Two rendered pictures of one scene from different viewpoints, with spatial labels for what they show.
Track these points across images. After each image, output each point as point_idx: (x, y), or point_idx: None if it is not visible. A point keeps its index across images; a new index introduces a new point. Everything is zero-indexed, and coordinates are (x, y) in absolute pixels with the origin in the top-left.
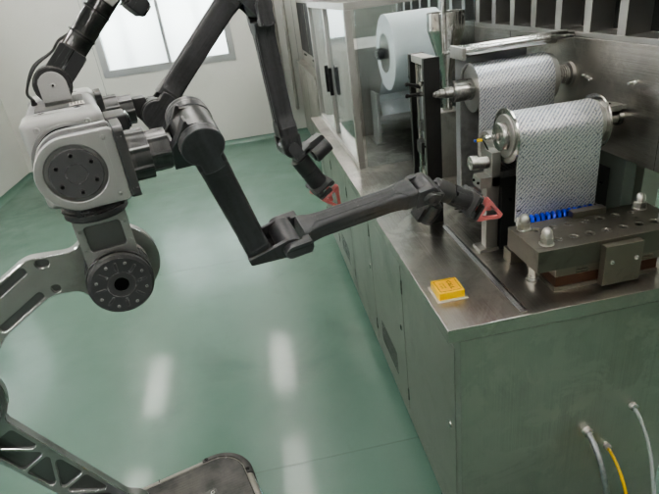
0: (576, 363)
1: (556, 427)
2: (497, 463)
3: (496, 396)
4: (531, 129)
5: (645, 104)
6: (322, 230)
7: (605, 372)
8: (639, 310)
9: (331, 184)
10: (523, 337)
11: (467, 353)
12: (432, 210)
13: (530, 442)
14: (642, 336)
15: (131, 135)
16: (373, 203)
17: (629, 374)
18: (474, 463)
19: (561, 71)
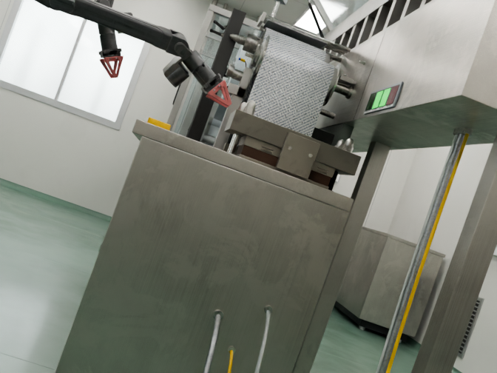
0: (230, 223)
1: (191, 291)
2: (122, 301)
3: (150, 215)
4: (276, 52)
5: (364, 75)
6: (86, 9)
7: (253, 251)
8: (297, 199)
9: (118, 51)
10: (194, 165)
11: (143, 151)
12: (179, 69)
13: (161, 294)
14: (294, 230)
15: None
16: (134, 19)
17: (273, 268)
18: (100, 286)
19: None
